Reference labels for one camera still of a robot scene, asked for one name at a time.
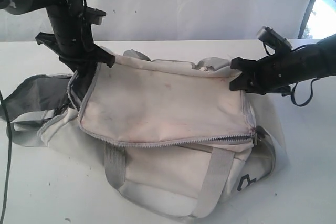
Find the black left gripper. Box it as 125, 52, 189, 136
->
35, 22, 115, 103

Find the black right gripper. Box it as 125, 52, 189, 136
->
229, 51, 299, 95

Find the white grey duffel bag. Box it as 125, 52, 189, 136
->
1, 50, 288, 220

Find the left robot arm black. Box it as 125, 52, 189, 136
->
1, 0, 115, 102

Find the right robot arm black grey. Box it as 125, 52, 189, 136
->
229, 35, 335, 96

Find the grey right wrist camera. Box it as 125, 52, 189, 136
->
257, 26, 292, 51

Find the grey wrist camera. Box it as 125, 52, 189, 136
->
257, 26, 292, 51
85, 7, 107, 26

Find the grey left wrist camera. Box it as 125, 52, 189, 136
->
85, 7, 107, 26

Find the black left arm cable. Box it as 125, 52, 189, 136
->
0, 90, 14, 224

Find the black window frame post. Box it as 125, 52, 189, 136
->
298, 0, 316, 39

